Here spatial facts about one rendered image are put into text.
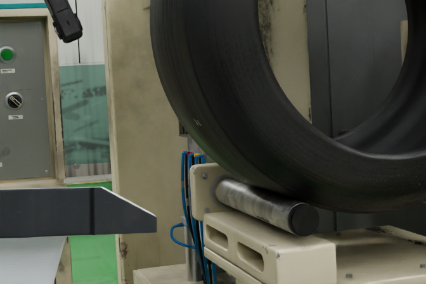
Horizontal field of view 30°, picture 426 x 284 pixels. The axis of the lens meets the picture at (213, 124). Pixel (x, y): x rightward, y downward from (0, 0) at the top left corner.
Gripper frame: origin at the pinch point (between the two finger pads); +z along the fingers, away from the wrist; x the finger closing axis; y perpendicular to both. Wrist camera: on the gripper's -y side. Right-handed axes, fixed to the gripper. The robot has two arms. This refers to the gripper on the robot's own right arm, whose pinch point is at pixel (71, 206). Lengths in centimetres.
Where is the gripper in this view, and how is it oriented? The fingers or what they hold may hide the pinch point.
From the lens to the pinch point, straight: 19.4
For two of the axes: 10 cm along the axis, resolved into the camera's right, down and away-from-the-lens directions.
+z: 9.7, -0.4, -2.3
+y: 0.2, 10.0, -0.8
